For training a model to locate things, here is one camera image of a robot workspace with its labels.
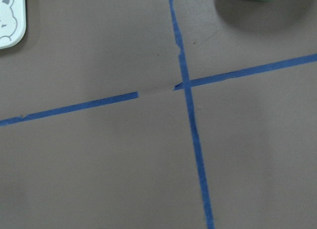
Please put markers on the cream bear tray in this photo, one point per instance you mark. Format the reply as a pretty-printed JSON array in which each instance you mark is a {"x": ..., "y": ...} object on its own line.
[{"x": 12, "y": 22}]

